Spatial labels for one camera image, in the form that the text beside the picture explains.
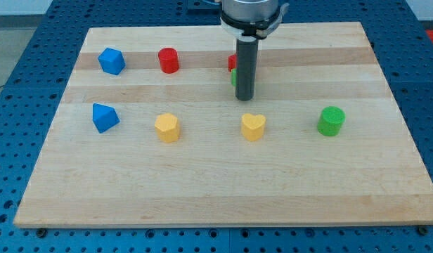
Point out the wooden board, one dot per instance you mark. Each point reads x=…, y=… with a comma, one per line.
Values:
x=370, y=174

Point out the red cylinder block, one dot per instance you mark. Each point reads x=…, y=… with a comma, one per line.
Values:
x=169, y=60

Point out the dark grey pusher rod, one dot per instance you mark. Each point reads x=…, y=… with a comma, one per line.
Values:
x=246, y=69

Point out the green cylinder block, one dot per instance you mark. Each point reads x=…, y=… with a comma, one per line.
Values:
x=330, y=121

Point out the yellow hexagon block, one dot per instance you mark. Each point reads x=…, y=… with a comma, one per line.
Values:
x=167, y=127

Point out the blue cube block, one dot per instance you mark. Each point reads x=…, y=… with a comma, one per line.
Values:
x=111, y=61

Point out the yellow heart block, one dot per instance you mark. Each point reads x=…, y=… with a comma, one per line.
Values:
x=253, y=126

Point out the blue triangle block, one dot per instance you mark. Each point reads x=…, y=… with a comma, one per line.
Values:
x=104, y=117

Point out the green star block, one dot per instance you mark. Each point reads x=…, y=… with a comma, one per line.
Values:
x=233, y=77

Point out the red star block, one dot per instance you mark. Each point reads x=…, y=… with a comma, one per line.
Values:
x=232, y=62

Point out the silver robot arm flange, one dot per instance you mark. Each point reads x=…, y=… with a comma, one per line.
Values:
x=248, y=20

